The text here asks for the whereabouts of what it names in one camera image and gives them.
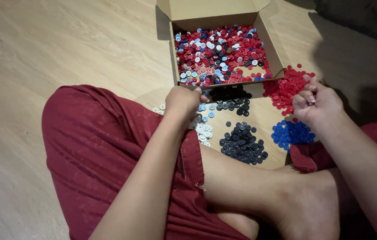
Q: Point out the person's left fingers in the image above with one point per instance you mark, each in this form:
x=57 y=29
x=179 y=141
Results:
x=203 y=96

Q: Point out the person's bare lower leg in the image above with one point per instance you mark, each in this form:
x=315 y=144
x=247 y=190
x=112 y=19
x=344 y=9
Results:
x=275 y=193

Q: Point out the pile of black buttons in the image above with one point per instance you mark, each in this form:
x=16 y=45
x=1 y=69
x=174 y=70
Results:
x=232 y=103

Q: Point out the pile of light blue buttons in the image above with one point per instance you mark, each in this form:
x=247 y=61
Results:
x=210 y=107

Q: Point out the brown cardboard box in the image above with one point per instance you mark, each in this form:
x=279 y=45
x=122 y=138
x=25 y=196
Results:
x=208 y=11

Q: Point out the pile of red buttons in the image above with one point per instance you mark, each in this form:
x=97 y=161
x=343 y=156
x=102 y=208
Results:
x=283 y=88

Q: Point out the pile of navy buttons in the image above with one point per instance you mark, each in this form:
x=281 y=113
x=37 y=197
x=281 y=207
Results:
x=242 y=143

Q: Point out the pile of white buttons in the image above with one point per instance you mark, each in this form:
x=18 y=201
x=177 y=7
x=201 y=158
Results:
x=203 y=131

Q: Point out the person's dark red trousers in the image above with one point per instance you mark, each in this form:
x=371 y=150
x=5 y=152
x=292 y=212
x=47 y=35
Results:
x=91 y=150

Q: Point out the person's right fingers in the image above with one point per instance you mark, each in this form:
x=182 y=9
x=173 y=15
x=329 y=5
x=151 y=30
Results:
x=305 y=96

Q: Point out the dark grey carpet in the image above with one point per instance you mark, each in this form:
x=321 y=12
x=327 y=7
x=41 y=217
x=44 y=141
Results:
x=362 y=16

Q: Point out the person's left hand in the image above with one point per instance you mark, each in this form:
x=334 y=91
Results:
x=180 y=103

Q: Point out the heap of mixed coloured buttons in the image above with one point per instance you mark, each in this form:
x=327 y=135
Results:
x=221 y=55

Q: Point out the person's right hand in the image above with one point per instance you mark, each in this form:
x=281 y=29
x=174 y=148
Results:
x=323 y=106

